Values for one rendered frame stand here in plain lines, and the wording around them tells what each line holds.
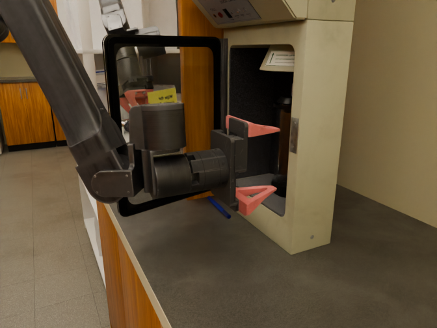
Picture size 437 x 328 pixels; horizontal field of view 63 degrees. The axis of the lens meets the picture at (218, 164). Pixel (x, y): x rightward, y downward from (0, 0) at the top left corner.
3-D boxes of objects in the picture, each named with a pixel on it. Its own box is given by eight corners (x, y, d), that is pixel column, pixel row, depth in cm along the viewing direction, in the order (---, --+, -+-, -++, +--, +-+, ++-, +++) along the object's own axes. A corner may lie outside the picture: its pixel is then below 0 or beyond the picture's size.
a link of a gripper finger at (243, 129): (292, 118, 52) (235, 123, 48) (289, 165, 54) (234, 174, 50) (266, 111, 58) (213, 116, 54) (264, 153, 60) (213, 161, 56)
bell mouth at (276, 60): (304, 67, 93) (305, 45, 92) (357, 70, 78) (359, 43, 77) (244, 68, 86) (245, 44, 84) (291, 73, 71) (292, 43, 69)
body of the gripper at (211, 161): (242, 137, 49) (192, 143, 46) (240, 205, 52) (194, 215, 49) (221, 128, 55) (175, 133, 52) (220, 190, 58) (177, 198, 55)
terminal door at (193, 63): (220, 187, 101) (220, 36, 89) (119, 219, 82) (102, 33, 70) (218, 187, 102) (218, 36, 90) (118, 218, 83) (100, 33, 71)
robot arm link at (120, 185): (117, 179, 55) (92, 197, 47) (109, 104, 53) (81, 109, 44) (194, 179, 54) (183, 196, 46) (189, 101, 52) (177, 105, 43)
